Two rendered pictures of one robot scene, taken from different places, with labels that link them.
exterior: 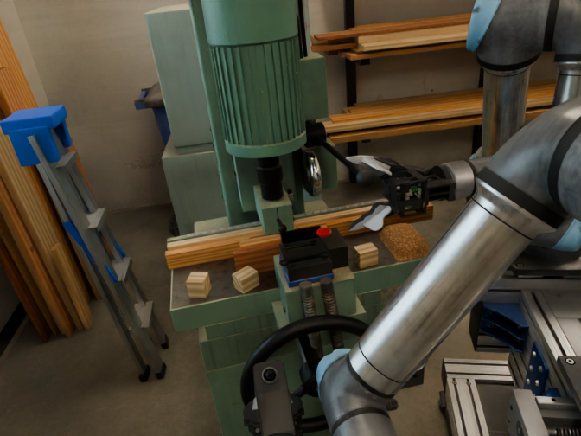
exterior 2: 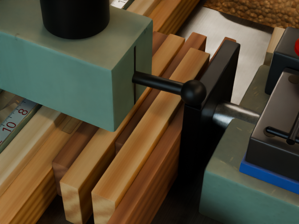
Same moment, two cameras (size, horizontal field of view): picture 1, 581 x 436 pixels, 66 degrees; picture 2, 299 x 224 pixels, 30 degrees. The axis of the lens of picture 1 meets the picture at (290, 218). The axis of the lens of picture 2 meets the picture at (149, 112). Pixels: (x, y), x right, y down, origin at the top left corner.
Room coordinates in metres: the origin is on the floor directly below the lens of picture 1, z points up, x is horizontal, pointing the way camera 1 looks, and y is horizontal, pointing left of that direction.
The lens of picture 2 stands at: (0.70, 0.29, 1.30)
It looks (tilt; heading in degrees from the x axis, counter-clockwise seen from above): 47 degrees down; 304
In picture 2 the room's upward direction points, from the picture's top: 1 degrees clockwise
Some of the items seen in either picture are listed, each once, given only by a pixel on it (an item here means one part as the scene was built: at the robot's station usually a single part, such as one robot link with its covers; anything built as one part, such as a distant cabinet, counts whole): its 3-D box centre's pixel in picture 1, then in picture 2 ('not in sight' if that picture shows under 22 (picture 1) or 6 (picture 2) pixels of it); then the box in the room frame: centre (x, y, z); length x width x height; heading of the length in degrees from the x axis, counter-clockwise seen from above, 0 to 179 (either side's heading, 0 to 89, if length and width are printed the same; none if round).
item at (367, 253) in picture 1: (365, 255); (283, 56); (0.84, -0.16, 0.92); 0.04 x 0.03 x 0.04; 105
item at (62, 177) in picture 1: (100, 256); not in sight; (1.53, 0.76, 0.58); 0.27 x 0.25 x 1.16; 96
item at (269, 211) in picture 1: (274, 209); (62, 55); (0.96, 0.04, 0.99); 0.14 x 0.07 x 0.09; 9
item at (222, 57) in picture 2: (305, 254); (240, 121); (0.82, -0.02, 0.95); 0.09 x 0.07 x 0.09; 99
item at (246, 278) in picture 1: (245, 279); not in sight; (0.79, 0.11, 0.92); 0.04 x 0.03 x 0.04; 129
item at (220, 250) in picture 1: (304, 234); (121, 78); (0.95, -0.03, 0.92); 0.67 x 0.02 x 0.04; 99
